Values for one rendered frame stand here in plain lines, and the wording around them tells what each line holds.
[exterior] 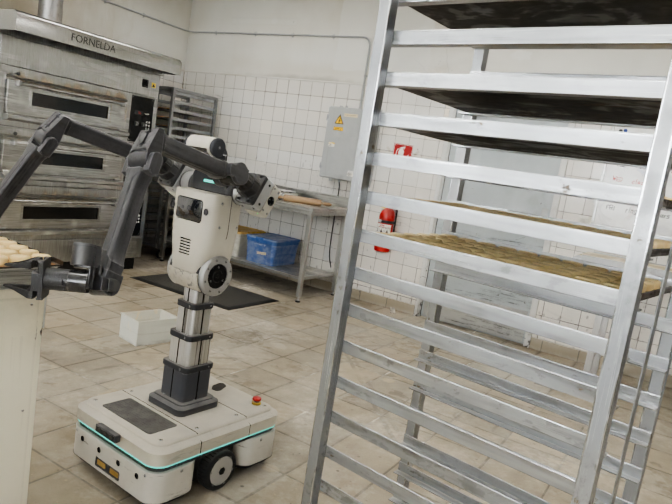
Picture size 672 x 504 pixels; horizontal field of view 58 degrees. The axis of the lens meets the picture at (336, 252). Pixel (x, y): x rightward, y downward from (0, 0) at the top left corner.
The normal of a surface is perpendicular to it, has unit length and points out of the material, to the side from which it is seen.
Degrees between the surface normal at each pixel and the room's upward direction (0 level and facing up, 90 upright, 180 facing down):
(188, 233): 90
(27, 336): 90
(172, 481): 91
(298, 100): 90
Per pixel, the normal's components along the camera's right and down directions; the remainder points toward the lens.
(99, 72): 0.84, 0.21
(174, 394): -0.59, 0.02
